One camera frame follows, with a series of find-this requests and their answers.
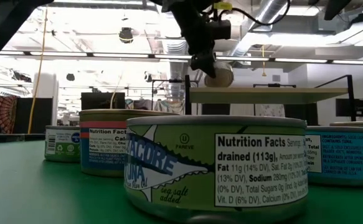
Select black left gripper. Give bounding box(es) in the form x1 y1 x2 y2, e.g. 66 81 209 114
151 0 217 80

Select green white tuna can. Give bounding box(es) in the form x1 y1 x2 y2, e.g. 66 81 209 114
204 60 235 88
44 124 82 164

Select green albacore tuna can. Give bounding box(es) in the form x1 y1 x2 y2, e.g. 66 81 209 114
124 114 309 224

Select light blue tuna can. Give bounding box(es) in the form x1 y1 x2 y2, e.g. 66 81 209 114
304 125 363 187

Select wooden shelf black legs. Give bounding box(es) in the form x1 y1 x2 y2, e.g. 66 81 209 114
184 73 357 123

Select thin black metal stand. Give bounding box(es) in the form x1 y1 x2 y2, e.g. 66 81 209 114
151 78 200 111

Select black partition panel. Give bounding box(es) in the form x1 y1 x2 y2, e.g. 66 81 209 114
284 103 319 126
202 103 231 116
14 97 54 134

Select yellow tape tag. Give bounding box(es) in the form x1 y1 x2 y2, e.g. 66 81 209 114
213 2 233 11

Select white patterned cloth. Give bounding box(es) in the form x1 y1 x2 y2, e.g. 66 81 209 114
229 103 286 118

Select white pillar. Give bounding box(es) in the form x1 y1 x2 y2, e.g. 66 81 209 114
32 72 59 127

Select green table mat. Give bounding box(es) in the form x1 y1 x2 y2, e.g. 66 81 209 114
0 139 363 224

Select patterned red tapestry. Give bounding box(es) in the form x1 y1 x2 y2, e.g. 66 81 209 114
0 95 19 134

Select ribbed silver duct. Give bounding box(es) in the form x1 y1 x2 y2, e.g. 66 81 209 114
162 39 190 100

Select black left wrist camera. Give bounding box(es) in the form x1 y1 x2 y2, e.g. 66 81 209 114
206 19 232 40

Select smooth silver air duct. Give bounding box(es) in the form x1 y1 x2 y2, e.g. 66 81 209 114
229 0 294 58

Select yellow hanging cord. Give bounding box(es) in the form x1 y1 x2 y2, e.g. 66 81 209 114
261 45 268 78

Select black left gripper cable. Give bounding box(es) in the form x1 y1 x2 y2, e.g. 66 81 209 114
212 0 291 26

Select black wall monitor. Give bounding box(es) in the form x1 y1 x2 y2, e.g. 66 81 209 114
335 98 363 118

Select yellow extension cord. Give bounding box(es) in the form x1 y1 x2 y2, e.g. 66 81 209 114
27 7 49 135

